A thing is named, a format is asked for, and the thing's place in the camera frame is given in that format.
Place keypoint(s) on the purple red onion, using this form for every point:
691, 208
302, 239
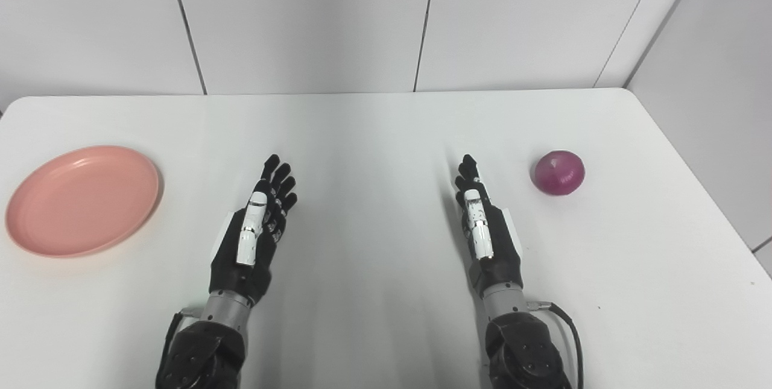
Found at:
558, 173

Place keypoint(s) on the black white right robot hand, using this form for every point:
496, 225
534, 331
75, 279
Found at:
497, 262

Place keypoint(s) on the pink round plate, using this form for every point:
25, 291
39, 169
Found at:
84, 202

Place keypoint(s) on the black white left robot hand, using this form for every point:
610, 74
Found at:
238, 262

